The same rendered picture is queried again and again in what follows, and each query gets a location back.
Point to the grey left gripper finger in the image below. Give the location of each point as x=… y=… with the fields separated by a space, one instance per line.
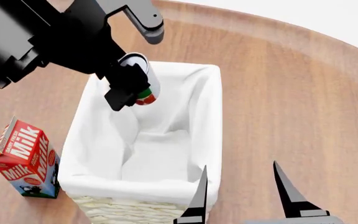
x=145 y=17

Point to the red milk carton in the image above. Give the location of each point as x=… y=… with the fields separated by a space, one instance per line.
x=23 y=158

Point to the tomato sauce can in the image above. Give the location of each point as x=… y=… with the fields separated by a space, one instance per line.
x=152 y=88

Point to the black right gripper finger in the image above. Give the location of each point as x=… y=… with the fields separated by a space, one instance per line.
x=291 y=200
x=197 y=207

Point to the wicker basket with white liner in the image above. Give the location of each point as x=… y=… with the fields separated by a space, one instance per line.
x=163 y=149

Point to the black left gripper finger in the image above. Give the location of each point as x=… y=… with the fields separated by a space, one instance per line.
x=126 y=88

